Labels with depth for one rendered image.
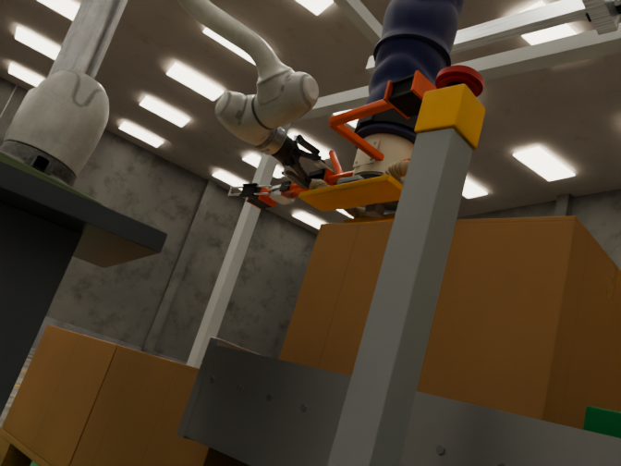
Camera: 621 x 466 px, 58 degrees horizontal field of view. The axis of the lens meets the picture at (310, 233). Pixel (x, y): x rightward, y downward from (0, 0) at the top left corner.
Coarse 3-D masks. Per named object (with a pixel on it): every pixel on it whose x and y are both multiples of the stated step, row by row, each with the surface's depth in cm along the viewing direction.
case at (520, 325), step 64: (320, 256) 131; (448, 256) 107; (512, 256) 98; (576, 256) 93; (320, 320) 123; (448, 320) 101; (512, 320) 93; (576, 320) 93; (448, 384) 96; (512, 384) 89; (576, 384) 93
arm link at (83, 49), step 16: (96, 0) 144; (112, 0) 146; (80, 16) 143; (96, 16) 144; (112, 16) 147; (80, 32) 141; (96, 32) 143; (112, 32) 148; (64, 48) 140; (80, 48) 140; (96, 48) 143; (64, 64) 139; (80, 64) 140; (96, 64) 144
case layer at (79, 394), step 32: (64, 352) 200; (96, 352) 184; (128, 352) 171; (32, 384) 206; (64, 384) 190; (96, 384) 176; (128, 384) 164; (160, 384) 153; (192, 384) 144; (32, 416) 195; (64, 416) 181; (96, 416) 168; (128, 416) 157; (160, 416) 147; (32, 448) 185; (64, 448) 172; (96, 448) 161; (128, 448) 150; (160, 448) 142; (192, 448) 134
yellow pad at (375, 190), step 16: (384, 176) 137; (304, 192) 159; (320, 192) 154; (336, 192) 150; (352, 192) 147; (368, 192) 145; (384, 192) 142; (400, 192) 140; (320, 208) 164; (336, 208) 161
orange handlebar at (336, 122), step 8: (368, 104) 132; (376, 104) 129; (384, 104) 127; (344, 112) 138; (352, 112) 135; (360, 112) 133; (368, 112) 132; (376, 112) 131; (336, 120) 139; (344, 120) 138; (352, 120) 137; (336, 128) 142; (344, 128) 143; (344, 136) 145; (352, 136) 145; (360, 144) 147; (368, 144) 149; (368, 152) 150; (376, 152) 151; (376, 160) 153; (400, 160) 153; (408, 160) 150; (336, 176) 171; (344, 176) 169; (296, 184) 186; (296, 192) 188; (272, 200) 202
